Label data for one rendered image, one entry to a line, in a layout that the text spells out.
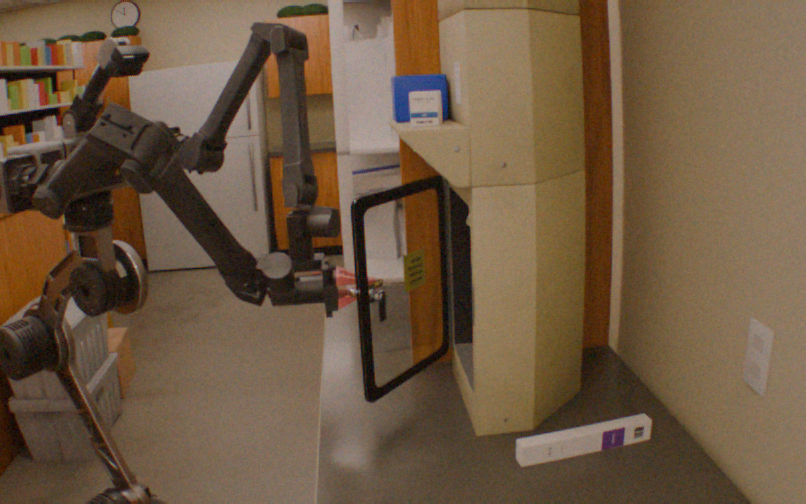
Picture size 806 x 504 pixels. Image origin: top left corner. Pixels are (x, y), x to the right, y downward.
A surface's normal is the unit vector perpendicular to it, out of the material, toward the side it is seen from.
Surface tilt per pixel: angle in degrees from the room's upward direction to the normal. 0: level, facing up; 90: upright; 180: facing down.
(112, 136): 54
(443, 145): 90
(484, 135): 90
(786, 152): 90
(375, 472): 0
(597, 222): 90
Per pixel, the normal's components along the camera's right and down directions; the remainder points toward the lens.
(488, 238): 0.08, 0.25
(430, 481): -0.05, -0.97
